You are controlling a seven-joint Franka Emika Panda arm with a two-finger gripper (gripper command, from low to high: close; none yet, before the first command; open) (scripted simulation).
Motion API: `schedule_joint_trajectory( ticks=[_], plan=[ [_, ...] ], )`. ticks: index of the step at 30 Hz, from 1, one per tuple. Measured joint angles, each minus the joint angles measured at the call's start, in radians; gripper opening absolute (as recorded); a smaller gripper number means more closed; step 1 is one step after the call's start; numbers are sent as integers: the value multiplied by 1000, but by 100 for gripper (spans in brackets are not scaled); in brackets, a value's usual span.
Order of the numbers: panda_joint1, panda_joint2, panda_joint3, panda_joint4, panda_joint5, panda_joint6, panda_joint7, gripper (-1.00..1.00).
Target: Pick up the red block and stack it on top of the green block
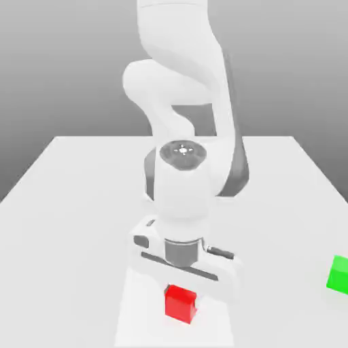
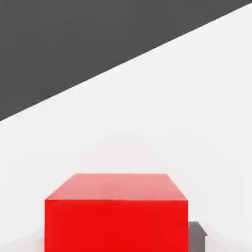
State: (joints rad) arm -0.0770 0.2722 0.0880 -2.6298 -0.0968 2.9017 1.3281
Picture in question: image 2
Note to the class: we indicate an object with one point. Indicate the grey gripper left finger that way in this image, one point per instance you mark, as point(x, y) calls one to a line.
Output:
point(38, 246)

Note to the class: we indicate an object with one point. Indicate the small red cube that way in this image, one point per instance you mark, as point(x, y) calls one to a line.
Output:
point(116, 220)

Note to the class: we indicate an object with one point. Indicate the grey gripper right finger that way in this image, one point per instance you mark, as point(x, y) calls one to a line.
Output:
point(196, 238)

